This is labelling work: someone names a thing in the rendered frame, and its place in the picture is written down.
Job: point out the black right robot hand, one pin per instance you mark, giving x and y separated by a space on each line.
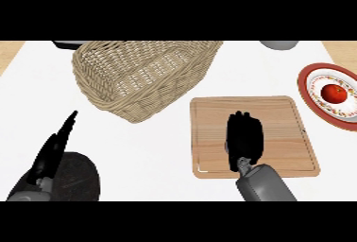
243 138

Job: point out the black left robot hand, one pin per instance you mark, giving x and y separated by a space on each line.
50 154

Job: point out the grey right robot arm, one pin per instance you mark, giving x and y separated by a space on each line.
267 186

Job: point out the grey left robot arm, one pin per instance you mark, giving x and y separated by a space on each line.
77 179

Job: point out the wooden cutting board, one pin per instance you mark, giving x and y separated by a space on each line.
283 141

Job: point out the woven wicker basket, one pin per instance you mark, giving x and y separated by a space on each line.
139 78

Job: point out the red round placemat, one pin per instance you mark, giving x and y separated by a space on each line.
304 91

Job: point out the white patterned plate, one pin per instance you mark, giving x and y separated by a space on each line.
345 110

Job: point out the red tomato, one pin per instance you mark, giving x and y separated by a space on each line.
333 94

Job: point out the grey rounded object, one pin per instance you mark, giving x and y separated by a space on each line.
279 45

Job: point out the dark flat object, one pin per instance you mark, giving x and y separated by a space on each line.
66 44

